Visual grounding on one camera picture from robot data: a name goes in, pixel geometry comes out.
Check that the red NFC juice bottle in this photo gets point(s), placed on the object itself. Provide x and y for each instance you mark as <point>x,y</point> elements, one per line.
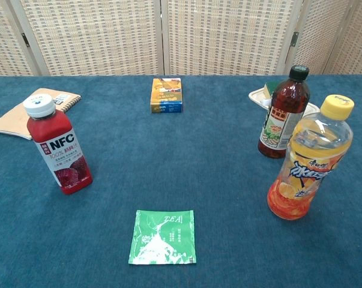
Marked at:
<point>57,144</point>

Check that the yellow-capped iced tea bottle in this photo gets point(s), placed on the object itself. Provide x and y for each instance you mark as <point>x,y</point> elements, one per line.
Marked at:
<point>306,180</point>

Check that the blue tablecloth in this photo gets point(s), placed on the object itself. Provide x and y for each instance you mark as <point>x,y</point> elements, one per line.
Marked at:
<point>180,168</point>

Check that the yellow and blue snack box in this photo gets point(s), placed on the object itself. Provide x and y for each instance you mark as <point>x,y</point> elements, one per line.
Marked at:
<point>165,96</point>

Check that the white plastic tray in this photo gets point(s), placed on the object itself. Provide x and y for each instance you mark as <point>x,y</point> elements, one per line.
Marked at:
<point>255,96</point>

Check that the green tea sachet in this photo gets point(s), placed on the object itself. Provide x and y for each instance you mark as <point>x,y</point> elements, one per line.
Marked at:
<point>162,240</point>

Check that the green and yellow sponge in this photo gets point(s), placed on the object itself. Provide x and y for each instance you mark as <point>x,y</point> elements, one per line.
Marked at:
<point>269,88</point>

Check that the dark brown black-capped tea bottle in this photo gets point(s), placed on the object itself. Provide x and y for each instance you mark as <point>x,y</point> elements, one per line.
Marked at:
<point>285,99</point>

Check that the woven folding screen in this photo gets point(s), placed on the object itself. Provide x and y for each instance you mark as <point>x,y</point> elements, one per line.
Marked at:
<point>93,36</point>

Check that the black screen hinge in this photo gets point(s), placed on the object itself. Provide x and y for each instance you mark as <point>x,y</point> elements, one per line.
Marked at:
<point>25,39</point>
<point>294,39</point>

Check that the tan spiral notebook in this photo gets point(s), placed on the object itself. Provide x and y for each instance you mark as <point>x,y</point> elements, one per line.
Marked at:
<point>9,120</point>

